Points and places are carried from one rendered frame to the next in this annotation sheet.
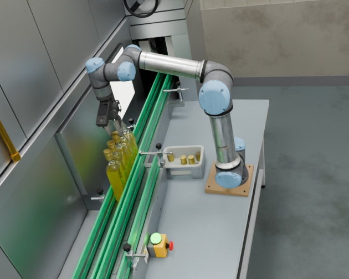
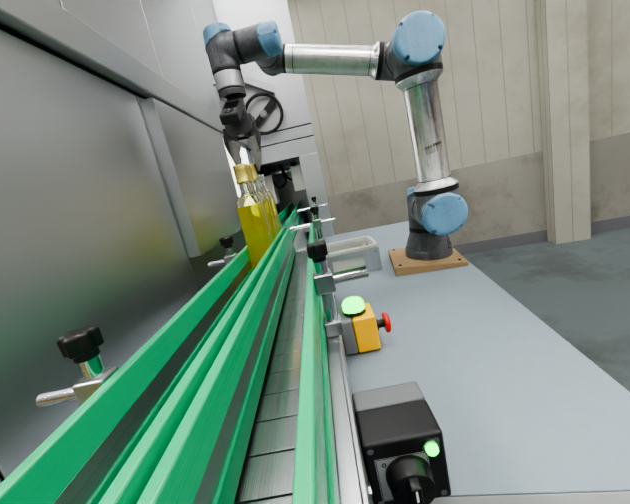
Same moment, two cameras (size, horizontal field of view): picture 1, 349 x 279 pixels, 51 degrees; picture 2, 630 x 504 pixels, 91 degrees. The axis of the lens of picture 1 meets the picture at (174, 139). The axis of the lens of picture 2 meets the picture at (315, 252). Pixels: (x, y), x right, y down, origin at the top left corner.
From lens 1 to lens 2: 1.13 m
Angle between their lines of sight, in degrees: 26
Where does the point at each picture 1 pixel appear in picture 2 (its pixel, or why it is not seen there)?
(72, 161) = (173, 169)
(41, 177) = (91, 122)
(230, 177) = (453, 202)
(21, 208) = not seen: outside the picture
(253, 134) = not seen: hidden behind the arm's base
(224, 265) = (520, 333)
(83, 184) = (193, 229)
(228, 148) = (442, 147)
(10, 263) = not seen: outside the picture
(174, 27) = (301, 146)
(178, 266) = (418, 356)
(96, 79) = (221, 50)
